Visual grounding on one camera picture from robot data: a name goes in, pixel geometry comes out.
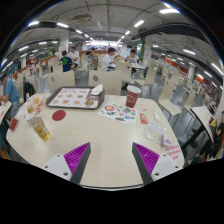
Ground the brown fried food piece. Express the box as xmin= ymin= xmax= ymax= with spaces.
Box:
xmin=84 ymin=98 xmax=96 ymax=108

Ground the crumpled white napkin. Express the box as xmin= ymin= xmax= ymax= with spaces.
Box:
xmin=90 ymin=83 xmax=104 ymax=96

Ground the printed paper tray liner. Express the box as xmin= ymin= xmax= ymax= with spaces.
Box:
xmin=49 ymin=88 xmax=100 ymax=109

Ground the clear tea bottle yellow cap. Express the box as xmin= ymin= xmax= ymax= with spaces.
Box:
xmin=24 ymin=104 xmax=51 ymax=141

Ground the group of ceiling lights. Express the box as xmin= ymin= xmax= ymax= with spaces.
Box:
xmin=0 ymin=8 xmax=224 ymax=78

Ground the beige chair round hole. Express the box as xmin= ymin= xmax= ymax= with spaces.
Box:
xmin=48 ymin=70 xmax=76 ymax=93
xmin=88 ymin=69 xmax=123 ymax=96

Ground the red paper cup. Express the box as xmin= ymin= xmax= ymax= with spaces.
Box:
xmin=125 ymin=84 xmax=142 ymax=109

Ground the small red sauce packet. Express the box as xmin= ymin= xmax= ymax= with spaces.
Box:
xmin=139 ymin=113 xmax=149 ymax=125

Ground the black backpack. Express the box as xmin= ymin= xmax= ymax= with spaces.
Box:
xmin=23 ymin=81 xmax=36 ymax=103

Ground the clear plastic bag with fries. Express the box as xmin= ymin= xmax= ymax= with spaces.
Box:
xmin=25 ymin=93 xmax=46 ymax=113

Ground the dark brown food tray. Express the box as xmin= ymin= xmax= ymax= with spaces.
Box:
xmin=45 ymin=86 xmax=106 ymax=110

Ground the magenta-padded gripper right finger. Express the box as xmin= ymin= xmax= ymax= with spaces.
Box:
xmin=131 ymin=142 xmax=183 ymax=185

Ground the group of beige chairs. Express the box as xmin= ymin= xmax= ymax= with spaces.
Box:
xmin=13 ymin=58 xmax=216 ymax=118

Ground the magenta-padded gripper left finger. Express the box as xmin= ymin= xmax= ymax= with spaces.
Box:
xmin=43 ymin=142 xmax=92 ymax=185

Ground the beige dining table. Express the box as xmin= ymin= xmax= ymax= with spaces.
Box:
xmin=190 ymin=105 xmax=216 ymax=143
xmin=0 ymin=99 xmax=14 ymax=127

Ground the ceiling air conditioner unit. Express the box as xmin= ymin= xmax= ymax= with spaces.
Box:
xmin=72 ymin=13 xmax=93 ymax=24

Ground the small printed table sign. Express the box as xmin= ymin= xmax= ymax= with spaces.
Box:
xmin=143 ymin=121 xmax=168 ymax=145

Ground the person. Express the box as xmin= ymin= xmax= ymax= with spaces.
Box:
xmin=211 ymin=111 xmax=224 ymax=158
xmin=125 ymin=49 xmax=140 ymax=65
xmin=67 ymin=45 xmax=81 ymax=66
xmin=100 ymin=47 xmax=120 ymax=72
xmin=0 ymin=73 xmax=20 ymax=118
xmin=59 ymin=50 xmax=74 ymax=73

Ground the colourful printed flyer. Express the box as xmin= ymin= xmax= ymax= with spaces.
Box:
xmin=97 ymin=101 xmax=139 ymax=127

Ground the flat round red coaster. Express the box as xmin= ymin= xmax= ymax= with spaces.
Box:
xmin=51 ymin=109 xmax=67 ymax=122

